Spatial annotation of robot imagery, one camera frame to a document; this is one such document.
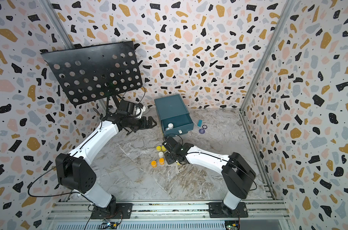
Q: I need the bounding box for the teal drawer cabinet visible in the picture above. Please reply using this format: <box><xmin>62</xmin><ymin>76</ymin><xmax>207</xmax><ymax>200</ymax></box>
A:
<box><xmin>154</xmin><ymin>94</ymin><xmax>194</xmax><ymax>136</ymax></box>

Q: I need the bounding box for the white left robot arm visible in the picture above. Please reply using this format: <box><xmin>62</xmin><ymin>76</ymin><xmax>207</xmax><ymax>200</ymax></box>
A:
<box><xmin>56</xmin><ymin>112</ymin><xmax>157</xmax><ymax>217</ymax></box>

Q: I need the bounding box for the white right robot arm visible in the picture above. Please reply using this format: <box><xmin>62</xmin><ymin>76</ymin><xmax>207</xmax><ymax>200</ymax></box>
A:
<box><xmin>162</xmin><ymin>136</ymin><xmax>257</xmax><ymax>218</ymax></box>

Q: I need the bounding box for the orange paint can middle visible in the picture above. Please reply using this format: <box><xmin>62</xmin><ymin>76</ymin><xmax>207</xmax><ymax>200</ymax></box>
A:
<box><xmin>159</xmin><ymin>158</ymin><xmax>165</xmax><ymax>165</ymax></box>

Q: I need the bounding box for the orange paint can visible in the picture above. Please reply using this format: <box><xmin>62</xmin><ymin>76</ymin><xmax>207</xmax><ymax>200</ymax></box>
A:
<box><xmin>159</xmin><ymin>158</ymin><xmax>165</xmax><ymax>165</ymax></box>
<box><xmin>151</xmin><ymin>161</ymin><xmax>157</xmax><ymax>168</ymax></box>

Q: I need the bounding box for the orange paint can left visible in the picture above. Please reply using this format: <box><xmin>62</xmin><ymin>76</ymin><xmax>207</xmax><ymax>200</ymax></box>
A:
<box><xmin>151</xmin><ymin>161</ymin><xmax>157</xmax><ymax>168</ymax></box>

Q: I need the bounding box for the teal rectangular block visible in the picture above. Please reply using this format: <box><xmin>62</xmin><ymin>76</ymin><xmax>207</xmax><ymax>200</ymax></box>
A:
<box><xmin>197</xmin><ymin>120</ymin><xmax>203</xmax><ymax>127</ymax></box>

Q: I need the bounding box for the black perforated music stand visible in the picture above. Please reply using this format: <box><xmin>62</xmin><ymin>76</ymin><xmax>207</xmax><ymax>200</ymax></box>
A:
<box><xmin>42</xmin><ymin>41</ymin><xmax>142</xmax><ymax>106</ymax></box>

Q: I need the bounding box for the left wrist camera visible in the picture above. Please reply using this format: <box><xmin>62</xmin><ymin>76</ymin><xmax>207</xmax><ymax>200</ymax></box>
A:
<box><xmin>116</xmin><ymin>100</ymin><xmax>146</xmax><ymax>118</ymax></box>

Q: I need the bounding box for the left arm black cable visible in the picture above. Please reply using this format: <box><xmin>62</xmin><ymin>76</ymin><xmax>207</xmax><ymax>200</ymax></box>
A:
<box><xmin>27</xmin><ymin>160</ymin><xmax>77</xmax><ymax>199</ymax></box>

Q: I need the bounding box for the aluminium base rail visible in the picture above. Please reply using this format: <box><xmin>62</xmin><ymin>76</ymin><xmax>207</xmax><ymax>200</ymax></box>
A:
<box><xmin>45</xmin><ymin>200</ymin><xmax>294</xmax><ymax>230</ymax></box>

